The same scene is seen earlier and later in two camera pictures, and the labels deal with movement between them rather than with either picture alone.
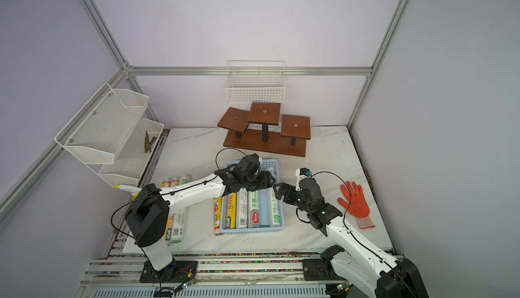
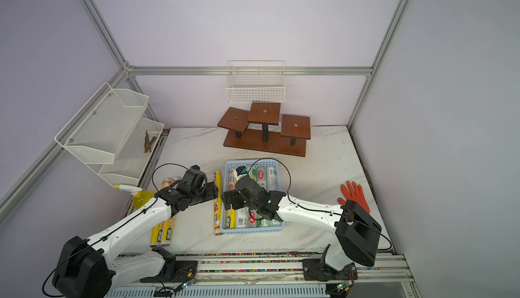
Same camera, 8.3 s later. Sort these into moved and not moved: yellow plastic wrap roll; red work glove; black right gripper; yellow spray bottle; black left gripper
Moved: black right gripper; black left gripper
Not moved: yellow spray bottle; red work glove; yellow plastic wrap roll
